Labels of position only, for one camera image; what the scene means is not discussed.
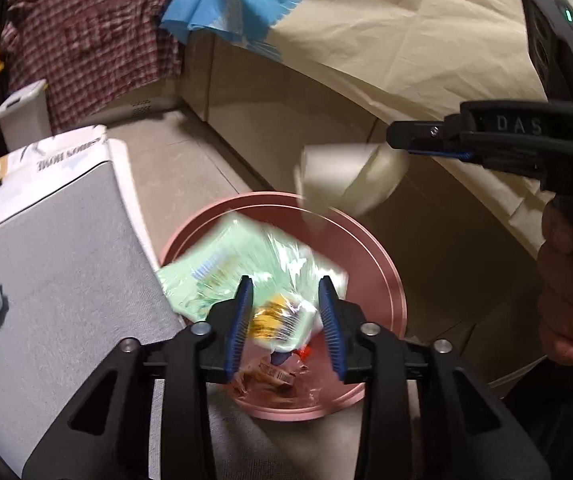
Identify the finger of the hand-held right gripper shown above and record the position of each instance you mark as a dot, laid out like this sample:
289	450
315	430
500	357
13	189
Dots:
416	135
441	154

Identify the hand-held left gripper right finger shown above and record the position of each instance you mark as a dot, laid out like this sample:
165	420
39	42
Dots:
330	327

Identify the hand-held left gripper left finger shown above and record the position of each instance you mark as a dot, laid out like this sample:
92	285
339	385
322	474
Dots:
239	327

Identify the pink round bin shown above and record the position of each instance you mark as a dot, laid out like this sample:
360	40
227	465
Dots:
371	270

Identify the green snack packet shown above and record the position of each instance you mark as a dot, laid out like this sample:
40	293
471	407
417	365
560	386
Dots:
246	255

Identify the white paper cup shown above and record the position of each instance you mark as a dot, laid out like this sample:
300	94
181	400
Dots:
336	175

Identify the person's right hand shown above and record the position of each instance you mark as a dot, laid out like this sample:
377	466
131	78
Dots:
566	305

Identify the blue plastic bag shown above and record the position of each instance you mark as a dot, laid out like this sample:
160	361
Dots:
279	357

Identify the brown snack wrapper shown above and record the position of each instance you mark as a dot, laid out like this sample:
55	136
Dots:
271	375

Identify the beige cloth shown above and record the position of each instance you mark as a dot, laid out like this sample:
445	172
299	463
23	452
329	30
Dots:
416	35

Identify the grey printed table cover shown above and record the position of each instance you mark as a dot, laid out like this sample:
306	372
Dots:
66	240

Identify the blue printed cloth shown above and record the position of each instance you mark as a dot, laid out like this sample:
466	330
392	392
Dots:
216	0

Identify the dark cloth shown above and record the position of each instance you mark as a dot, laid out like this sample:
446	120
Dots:
556	430

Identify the white lidded bin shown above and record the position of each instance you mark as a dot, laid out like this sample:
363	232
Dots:
24	120

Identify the red plaid shirt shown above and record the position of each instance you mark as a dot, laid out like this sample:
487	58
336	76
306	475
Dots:
91	45

